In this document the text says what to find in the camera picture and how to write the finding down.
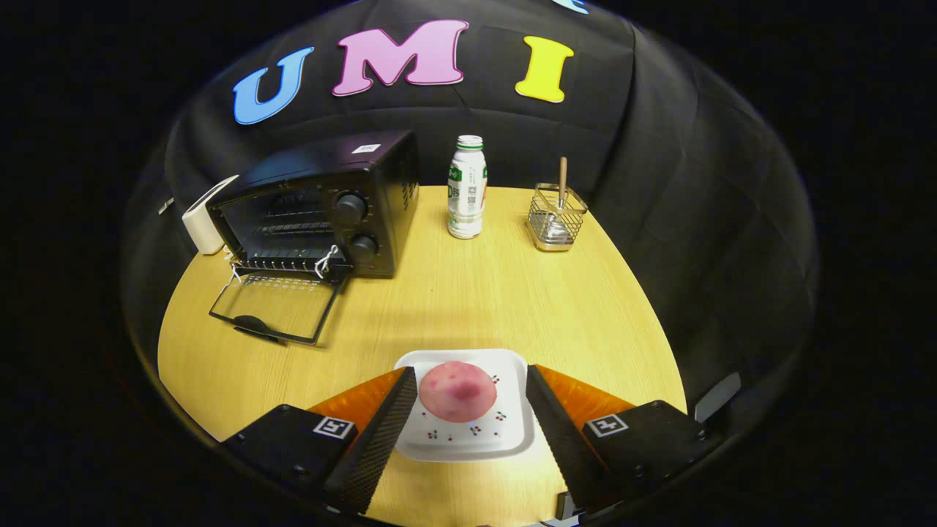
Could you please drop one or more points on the white bottle with green label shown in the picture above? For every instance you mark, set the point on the white bottle with green label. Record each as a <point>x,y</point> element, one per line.
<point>466,190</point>

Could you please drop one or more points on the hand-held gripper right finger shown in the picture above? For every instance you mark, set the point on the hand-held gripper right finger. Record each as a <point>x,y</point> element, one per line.
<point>564,446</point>

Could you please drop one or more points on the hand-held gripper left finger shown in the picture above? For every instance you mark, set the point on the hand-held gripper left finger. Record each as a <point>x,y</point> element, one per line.
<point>381,446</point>

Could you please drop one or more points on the pink round bun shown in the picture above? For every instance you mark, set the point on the pink round bun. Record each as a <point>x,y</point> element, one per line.
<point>457,391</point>

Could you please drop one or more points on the white bread toaster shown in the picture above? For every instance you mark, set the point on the white bread toaster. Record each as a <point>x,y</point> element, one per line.
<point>201,219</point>

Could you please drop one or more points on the black backdrop cloth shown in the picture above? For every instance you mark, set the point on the black backdrop cloth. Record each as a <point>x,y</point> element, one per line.
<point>659,146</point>

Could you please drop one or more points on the black toaster oven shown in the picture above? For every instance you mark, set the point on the black toaster oven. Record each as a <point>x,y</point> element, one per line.
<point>388,190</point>

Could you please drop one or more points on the white square plate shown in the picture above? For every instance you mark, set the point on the white square plate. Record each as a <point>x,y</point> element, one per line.
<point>468,439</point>

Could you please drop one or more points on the wooden stick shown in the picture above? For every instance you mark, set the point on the wooden stick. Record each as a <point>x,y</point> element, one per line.
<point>562,179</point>

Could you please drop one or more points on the white clip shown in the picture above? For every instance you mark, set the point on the white clip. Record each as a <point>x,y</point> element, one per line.
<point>165,206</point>

